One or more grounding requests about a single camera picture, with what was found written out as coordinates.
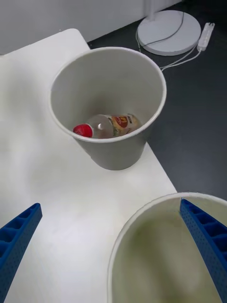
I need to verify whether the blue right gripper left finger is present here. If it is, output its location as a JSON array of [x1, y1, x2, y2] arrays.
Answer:
[[0, 203, 43, 303]]

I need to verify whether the large white round stand base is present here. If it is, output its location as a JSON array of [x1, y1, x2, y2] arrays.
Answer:
[[137, 0, 201, 57]]

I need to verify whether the white power strip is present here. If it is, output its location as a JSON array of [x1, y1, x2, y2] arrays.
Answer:
[[197, 22, 216, 52]]

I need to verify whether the grey plastic bin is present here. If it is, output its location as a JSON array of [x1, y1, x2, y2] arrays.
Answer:
[[49, 46, 167, 171]]

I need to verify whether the white power strip cable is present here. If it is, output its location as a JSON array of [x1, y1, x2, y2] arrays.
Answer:
[[159, 48, 201, 71]]

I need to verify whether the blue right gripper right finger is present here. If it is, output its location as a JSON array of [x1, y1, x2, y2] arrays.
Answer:
[[179, 198, 227, 303]]

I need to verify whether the clear bottle with red cap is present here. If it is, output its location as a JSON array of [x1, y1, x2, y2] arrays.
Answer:
[[72, 113, 142, 139]]

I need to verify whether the thin dark cable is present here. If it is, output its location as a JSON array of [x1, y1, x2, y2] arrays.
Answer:
[[136, 11, 185, 52]]

